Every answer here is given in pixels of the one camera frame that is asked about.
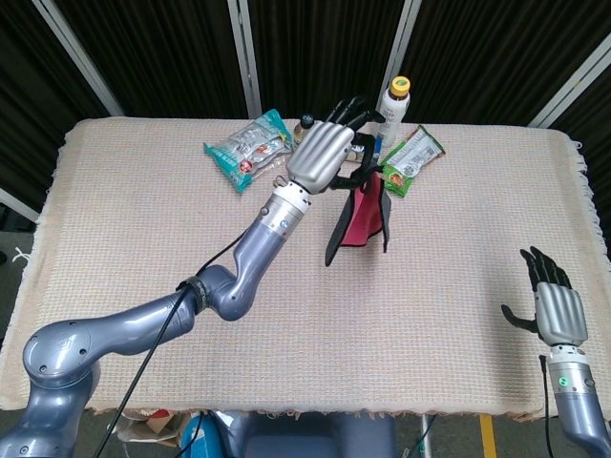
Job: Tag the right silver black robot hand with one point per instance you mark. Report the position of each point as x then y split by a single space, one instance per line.
561 310

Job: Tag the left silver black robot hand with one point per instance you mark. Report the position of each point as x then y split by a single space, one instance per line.
317 152

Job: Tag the black and pink cloth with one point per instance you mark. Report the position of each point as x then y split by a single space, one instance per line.
363 219

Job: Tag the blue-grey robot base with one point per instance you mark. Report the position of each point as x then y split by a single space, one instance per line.
310 436

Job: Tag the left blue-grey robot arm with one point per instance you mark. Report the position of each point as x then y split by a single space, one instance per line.
253 257

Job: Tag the orange juice bottle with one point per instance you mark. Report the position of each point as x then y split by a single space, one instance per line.
303 125

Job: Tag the blue cookie package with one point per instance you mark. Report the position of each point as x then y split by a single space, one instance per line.
378 143

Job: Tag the teal and silver snack bag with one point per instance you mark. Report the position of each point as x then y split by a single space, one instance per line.
248 148

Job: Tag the white bottle yellow cap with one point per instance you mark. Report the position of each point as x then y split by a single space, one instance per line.
393 114

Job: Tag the green snack bag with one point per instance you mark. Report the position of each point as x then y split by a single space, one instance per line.
410 157

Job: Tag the beige woven tablecloth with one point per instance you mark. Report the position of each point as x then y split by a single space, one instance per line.
143 214

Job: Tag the white metal table leg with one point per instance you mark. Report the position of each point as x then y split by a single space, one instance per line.
425 439

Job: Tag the blue plastic container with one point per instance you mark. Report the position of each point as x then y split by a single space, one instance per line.
203 439

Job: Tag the brown cardboard box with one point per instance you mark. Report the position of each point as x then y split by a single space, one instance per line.
157 424

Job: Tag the white partition post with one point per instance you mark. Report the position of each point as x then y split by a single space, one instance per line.
573 81
403 38
76 52
19 205
243 57

